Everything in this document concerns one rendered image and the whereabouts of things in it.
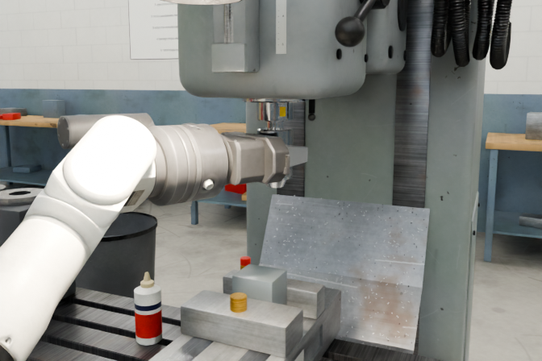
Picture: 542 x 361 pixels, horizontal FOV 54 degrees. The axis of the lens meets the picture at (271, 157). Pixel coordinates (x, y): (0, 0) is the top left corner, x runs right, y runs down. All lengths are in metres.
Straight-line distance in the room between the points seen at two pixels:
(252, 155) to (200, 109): 5.02
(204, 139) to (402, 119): 0.52
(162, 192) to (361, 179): 0.56
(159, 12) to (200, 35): 5.29
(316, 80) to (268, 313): 0.30
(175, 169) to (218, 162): 0.05
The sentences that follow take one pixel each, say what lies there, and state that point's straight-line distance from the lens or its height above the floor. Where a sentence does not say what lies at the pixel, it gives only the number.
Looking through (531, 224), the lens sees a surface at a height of 0.25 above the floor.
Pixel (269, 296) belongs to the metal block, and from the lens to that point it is 0.72.
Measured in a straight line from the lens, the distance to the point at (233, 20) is 0.57.
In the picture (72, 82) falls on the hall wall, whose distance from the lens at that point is 6.68.
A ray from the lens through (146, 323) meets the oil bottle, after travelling 0.85.
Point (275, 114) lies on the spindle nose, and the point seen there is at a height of 1.29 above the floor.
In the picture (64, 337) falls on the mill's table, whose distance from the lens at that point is 0.93.
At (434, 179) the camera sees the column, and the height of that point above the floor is 1.15.
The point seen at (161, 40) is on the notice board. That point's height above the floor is 1.72.
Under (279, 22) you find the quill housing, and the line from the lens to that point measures 0.59.
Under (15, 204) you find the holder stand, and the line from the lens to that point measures 1.00.
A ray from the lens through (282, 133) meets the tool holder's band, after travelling 0.67.
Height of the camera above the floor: 1.33
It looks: 9 degrees down
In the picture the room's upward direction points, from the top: straight up
